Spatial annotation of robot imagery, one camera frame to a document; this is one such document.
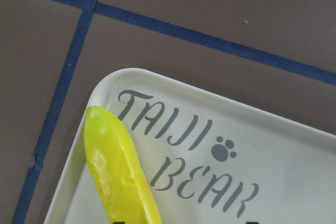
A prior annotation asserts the white rectangular bear tray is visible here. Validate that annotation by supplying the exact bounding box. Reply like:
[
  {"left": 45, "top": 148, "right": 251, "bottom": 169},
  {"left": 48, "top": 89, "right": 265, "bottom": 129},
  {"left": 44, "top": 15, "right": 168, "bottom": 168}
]
[{"left": 43, "top": 67, "right": 336, "bottom": 224}]

